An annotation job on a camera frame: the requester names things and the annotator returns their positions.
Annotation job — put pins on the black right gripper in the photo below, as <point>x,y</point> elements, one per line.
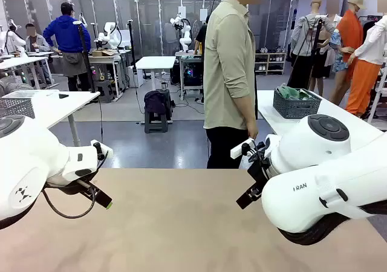
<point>260,172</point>

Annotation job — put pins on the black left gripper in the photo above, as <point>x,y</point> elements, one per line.
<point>75,189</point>

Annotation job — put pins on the grey perforated plastic basket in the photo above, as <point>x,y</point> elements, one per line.
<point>15,107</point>
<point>296,108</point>

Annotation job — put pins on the green towel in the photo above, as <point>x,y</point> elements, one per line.
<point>287,92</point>

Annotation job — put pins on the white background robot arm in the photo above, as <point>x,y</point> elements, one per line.
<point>12,39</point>
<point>184,39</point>
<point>112,37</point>

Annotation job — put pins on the person's right forearm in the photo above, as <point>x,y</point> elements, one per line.
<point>246,112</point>

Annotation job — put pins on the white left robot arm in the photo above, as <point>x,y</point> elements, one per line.
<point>30,163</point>

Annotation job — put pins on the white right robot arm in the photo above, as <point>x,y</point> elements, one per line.
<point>317,151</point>

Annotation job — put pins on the person's right hand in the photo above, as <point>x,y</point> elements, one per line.
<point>253,131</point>

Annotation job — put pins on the grey step stool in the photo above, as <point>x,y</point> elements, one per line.
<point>155,125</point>

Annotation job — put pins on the black smartphone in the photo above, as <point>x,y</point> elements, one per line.
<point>63,96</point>

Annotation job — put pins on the small black step stool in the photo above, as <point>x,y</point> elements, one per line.
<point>104,87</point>

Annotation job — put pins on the black backpack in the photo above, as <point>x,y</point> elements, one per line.
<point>155,101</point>

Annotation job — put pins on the white shoe rack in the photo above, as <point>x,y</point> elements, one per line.
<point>272,63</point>

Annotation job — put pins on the workbench with lit computer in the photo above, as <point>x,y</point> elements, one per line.
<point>192,72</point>

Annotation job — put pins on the grey workbench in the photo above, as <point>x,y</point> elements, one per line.
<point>106,59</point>

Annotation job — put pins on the person in beige shirt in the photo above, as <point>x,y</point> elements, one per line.
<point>223,57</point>

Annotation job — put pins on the open cardboard box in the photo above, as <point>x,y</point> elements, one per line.
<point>102,53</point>

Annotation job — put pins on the white height-adjustable table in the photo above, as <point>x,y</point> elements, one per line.
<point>155,62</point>

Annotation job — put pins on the thin black stand pole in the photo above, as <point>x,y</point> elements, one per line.
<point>132,48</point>

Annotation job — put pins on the white desk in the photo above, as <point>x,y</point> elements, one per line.
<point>21,61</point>

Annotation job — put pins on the figure in floral clothes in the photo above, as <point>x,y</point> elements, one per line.
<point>338,60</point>

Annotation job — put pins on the person in black clothes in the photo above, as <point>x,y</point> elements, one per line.
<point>201,39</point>

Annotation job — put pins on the seated person in grey jacket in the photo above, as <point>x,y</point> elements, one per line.
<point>36,43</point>

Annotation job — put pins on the person in blue hoodie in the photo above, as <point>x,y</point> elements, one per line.
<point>68,33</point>

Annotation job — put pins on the mannequin in grey shirt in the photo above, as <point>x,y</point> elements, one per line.
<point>302,33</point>

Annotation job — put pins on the mannequin in orange jacket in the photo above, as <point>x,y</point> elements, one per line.
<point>350,36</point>

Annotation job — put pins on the mannequin in white shirt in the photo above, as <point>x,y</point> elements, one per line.
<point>372,45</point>

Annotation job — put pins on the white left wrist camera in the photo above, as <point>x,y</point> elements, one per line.
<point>106,150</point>

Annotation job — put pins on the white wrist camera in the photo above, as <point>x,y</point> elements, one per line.
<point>106,150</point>
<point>240,150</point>

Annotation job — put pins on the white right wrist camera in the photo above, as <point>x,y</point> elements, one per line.
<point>240,150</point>

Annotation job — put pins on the black tripod pole with camera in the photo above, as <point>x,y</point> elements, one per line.
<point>86,57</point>

